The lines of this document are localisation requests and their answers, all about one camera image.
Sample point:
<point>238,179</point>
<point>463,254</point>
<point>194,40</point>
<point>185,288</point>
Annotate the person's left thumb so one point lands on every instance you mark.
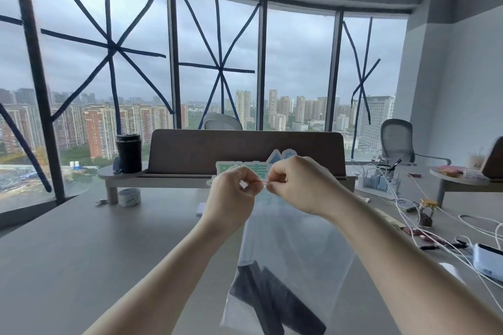
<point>253,188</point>

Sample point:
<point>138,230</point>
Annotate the grey desk riser shelf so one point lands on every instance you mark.
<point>452,182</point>
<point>125,178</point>

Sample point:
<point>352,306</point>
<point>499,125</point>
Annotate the blue tape star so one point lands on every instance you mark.
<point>23,146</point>
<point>362,79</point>
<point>111,48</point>
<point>220,67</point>

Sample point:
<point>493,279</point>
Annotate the white electronic device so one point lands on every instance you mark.
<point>489,262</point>

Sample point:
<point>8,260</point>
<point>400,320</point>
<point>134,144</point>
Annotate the white paper scrap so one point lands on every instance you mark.
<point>452,272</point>

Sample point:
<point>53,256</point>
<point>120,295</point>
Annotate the grey mesh office chair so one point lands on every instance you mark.
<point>397,140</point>
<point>222,122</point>

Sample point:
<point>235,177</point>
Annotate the person's right forearm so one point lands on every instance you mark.
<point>412,276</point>

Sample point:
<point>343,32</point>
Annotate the black insulated tumbler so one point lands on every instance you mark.
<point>129,154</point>

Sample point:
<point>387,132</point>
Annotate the small metal clip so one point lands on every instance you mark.
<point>101,202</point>

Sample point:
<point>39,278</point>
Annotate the red packet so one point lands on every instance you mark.
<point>422,234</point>

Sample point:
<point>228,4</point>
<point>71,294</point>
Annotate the clear plastic zip bag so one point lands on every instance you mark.
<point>298,244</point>

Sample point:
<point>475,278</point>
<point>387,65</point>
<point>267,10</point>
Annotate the white desk organizer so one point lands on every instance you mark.
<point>377,185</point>

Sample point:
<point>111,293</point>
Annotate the beige wooden strip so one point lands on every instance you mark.
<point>389,219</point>

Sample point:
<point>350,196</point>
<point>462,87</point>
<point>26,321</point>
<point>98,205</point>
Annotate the white tape roll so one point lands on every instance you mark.
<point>129,197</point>

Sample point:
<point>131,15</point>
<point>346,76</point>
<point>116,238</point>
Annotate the pale paper cup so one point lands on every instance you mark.
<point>475,162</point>

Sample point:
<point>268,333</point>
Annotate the person's left forearm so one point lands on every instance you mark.
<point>157,287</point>

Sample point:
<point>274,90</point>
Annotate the glass jar with gold lid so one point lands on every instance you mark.
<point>426,213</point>

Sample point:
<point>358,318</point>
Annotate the green and white shaped sign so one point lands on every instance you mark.
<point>232,169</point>

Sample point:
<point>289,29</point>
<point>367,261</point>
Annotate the person's right thumb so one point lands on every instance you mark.
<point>277,187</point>

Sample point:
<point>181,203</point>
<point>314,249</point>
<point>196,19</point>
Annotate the dark folded item in bag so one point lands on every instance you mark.
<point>275,299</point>

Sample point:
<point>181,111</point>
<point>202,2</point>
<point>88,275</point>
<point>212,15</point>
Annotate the black pen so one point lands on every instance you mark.
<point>444,246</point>

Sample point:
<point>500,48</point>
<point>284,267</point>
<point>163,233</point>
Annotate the pink flat item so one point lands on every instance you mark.
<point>450,170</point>

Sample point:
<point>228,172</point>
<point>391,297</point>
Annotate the person's right hand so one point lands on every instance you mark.
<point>310,185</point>

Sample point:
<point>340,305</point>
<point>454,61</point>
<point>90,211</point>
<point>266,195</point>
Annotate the person's left hand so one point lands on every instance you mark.
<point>224,201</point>

